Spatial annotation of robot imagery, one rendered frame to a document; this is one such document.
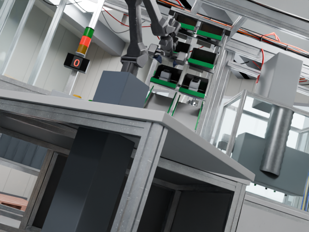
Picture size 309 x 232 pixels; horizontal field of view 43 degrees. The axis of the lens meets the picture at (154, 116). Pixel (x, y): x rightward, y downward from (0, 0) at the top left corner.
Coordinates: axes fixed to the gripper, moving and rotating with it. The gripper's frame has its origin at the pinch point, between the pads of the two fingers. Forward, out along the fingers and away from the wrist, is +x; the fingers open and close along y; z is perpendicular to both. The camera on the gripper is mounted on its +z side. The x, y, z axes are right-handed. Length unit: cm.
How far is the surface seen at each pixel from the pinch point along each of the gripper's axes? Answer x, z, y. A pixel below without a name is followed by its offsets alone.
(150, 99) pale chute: 21.1, -11.7, 5.8
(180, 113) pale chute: 23.6, -12.8, -11.3
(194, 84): 10.6, -2.2, -15.0
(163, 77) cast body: 7.6, -4.8, 0.2
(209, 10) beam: 173, 195, 29
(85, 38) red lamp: 8.7, 4.8, 48.7
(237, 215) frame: 17, -55, -53
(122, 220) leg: -55, -87, -22
